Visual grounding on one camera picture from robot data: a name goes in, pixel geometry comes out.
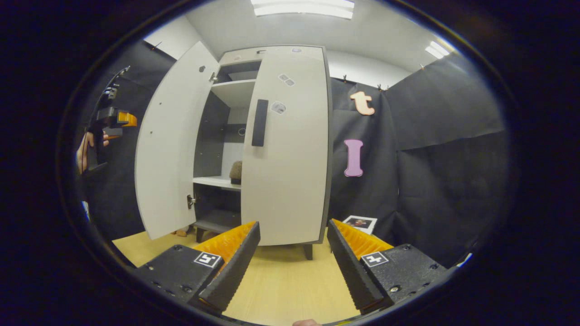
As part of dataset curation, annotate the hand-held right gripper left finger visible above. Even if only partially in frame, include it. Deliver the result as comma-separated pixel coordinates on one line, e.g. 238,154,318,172
133,221,261,314

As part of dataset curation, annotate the ceiling light panel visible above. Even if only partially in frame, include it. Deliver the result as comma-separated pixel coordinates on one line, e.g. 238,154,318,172
425,40,450,60
251,0,355,20

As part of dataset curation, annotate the white shoe cabinet door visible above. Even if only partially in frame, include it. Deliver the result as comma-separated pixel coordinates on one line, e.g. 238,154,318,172
135,41,221,240
240,45,329,246

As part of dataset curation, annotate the black door handle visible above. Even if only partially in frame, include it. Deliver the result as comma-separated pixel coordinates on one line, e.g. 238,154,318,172
251,99,269,147

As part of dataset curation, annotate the white shoe cabinet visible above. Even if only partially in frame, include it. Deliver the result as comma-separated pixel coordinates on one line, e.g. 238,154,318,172
193,44,334,261

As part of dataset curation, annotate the black backdrop cloth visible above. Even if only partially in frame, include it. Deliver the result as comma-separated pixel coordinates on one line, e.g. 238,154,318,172
75,40,178,240
329,53,511,268

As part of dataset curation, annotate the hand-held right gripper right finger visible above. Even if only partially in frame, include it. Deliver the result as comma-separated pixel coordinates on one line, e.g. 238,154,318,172
326,219,448,316

